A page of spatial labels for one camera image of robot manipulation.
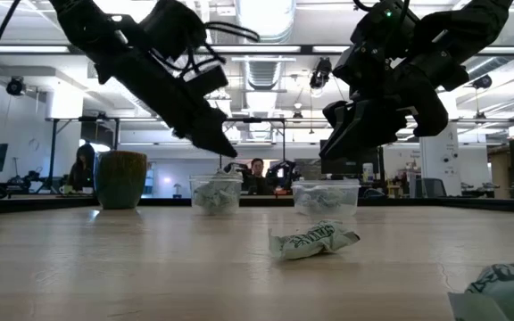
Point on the silver ceiling air duct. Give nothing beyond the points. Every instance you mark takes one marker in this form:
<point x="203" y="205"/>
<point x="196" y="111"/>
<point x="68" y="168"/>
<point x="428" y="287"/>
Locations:
<point x="263" y="20"/>

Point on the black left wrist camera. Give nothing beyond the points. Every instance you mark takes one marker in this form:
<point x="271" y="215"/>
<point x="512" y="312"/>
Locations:
<point x="172" y="27"/>

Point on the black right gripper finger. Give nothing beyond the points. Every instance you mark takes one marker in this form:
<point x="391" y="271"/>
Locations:
<point x="368" y="125"/>
<point x="339" y="116"/>

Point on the large clear plastic container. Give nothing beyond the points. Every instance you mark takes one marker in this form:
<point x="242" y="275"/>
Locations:
<point x="299" y="187"/>

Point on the black background workstation frame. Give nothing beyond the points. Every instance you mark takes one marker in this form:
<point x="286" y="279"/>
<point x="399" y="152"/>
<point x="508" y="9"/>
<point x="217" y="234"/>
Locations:
<point x="54" y="147"/>

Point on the wooden cabinet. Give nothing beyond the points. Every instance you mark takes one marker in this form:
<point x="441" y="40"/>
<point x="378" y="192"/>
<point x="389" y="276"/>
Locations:
<point x="500" y="174"/>

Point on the green-brown ceramic mug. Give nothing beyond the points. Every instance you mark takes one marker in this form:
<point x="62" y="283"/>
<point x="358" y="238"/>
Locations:
<point x="121" y="178"/>

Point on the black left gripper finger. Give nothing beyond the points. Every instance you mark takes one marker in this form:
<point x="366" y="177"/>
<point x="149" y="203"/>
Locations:
<point x="205" y="129"/>

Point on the black aluminium table frame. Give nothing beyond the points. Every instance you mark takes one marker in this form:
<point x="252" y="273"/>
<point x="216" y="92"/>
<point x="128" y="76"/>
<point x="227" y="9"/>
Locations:
<point x="38" y="204"/>

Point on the grey office chair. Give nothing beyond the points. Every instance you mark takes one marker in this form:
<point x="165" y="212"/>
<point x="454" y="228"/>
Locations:
<point x="431" y="187"/>

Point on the green stevia sweetener packet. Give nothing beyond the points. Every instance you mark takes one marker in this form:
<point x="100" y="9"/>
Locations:
<point x="229" y="174"/>
<point x="312" y="241"/>
<point x="324" y="201"/>
<point x="502" y="290"/>
<point x="212" y="196"/>

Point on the background black robot arm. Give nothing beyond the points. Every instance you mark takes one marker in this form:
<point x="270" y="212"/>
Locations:
<point x="284" y="171"/>
<point x="234" y="168"/>

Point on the black ceiling spotlight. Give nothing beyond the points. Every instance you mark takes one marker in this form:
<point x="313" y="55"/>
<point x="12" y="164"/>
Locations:
<point x="14" y="86"/>
<point x="320" y="73"/>
<point x="482" y="81"/>

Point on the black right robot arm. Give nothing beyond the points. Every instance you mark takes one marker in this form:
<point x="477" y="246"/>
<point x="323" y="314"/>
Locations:
<point x="471" y="27"/>

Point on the person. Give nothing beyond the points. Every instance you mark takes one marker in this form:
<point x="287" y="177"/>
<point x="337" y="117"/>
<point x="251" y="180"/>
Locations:
<point x="257" y="176"/>
<point x="80" y="171"/>

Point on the small clear plastic container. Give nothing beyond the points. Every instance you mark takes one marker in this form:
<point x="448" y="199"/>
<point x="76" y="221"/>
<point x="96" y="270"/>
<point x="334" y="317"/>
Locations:
<point x="194" y="209"/>

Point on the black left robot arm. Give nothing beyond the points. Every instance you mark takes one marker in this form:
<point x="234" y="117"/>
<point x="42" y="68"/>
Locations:
<point x="87" y="22"/>

